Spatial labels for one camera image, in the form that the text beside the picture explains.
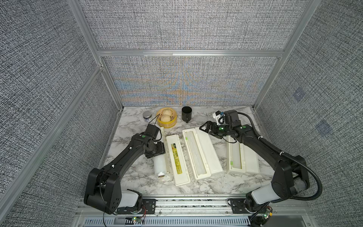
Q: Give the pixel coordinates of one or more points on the black cup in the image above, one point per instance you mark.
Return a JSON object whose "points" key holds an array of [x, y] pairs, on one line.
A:
{"points": [[186, 114]]}

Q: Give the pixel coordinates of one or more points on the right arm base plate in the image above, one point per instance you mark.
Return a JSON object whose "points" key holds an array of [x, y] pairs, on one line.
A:
{"points": [[238, 206]]}

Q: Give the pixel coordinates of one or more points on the small silver lidded jar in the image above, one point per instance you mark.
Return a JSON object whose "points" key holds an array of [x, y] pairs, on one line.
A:
{"points": [[147, 115]]}

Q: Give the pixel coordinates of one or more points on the yellow bowl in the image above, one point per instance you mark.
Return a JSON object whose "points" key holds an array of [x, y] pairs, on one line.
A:
{"points": [[170, 124]]}

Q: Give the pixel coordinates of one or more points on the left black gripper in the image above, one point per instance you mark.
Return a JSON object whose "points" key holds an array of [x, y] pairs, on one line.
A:
{"points": [[161, 150]]}

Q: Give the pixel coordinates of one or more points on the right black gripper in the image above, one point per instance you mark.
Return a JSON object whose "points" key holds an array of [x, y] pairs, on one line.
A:
{"points": [[209, 124]]}

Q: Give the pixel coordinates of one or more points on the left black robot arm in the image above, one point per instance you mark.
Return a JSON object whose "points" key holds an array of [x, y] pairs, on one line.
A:
{"points": [[103, 189]]}

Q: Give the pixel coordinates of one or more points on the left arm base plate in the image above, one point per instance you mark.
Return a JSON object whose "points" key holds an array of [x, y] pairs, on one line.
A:
{"points": [[146, 206]]}

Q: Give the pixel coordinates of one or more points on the white wrap dispenser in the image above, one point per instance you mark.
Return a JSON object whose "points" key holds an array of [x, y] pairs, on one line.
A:
{"points": [[166, 147], [249, 158], [203, 156]]}

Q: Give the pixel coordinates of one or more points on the aluminium front rail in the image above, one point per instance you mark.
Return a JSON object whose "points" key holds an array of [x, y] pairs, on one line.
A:
{"points": [[209, 210]]}

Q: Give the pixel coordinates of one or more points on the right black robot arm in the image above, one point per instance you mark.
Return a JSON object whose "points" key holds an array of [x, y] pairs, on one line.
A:
{"points": [[292, 178]]}

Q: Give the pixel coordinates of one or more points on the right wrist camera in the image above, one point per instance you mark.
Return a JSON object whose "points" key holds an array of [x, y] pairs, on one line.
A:
{"points": [[219, 117]]}

